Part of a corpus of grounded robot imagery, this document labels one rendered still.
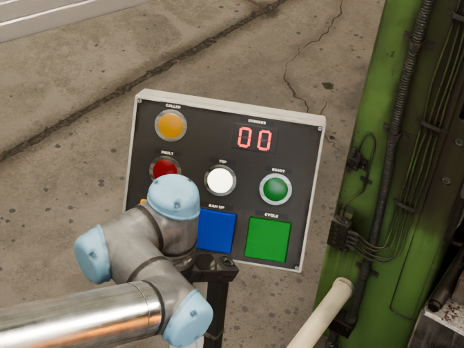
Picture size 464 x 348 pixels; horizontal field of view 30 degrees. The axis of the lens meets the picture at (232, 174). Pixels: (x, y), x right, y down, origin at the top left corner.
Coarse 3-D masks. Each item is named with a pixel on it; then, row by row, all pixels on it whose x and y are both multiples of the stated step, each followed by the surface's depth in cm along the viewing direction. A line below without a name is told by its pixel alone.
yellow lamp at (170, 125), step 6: (168, 114) 152; (174, 114) 152; (162, 120) 153; (168, 120) 152; (174, 120) 152; (180, 120) 152; (162, 126) 153; (168, 126) 153; (174, 126) 153; (180, 126) 153; (162, 132) 153; (168, 132) 153; (174, 132) 153; (180, 132) 153
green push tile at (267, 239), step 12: (252, 216) 156; (252, 228) 155; (264, 228) 155; (276, 228) 155; (288, 228) 155; (252, 240) 156; (264, 240) 156; (276, 240) 156; (288, 240) 155; (252, 252) 156; (264, 252) 156; (276, 252) 156
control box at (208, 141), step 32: (160, 96) 154; (192, 96) 159; (192, 128) 153; (224, 128) 152; (256, 128) 151; (288, 128) 151; (320, 128) 150; (128, 160) 155; (192, 160) 154; (224, 160) 154; (256, 160) 153; (288, 160) 153; (128, 192) 157; (224, 192) 155; (256, 192) 154; (288, 192) 154; (288, 256) 157
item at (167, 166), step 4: (160, 160) 155; (164, 160) 154; (156, 164) 155; (160, 164) 155; (164, 164) 154; (168, 164) 154; (172, 164) 154; (156, 168) 155; (160, 168) 155; (164, 168) 155; (168, 168) 155; (172, 168) 155; (176, 168) 155; (156, 172) 155; (160, 172) 155; (164, 172) 155; (168, 172) 155; (172, 172) 155; (176, 172) 155; (156, 176) 155; (160, 176) 155
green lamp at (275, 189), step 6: (270, 180) 153; (276, 180) 153; (282, 180) 153; (264, 186) 154; (270, 186) 154; (276, 186) 153; (282, 186) 153; (264, 192) 154; (270, 192) 154; (276, 192) 154; (282, 192) 154; (270, 198) 154; (276, 198) 154; (282, 198) 154
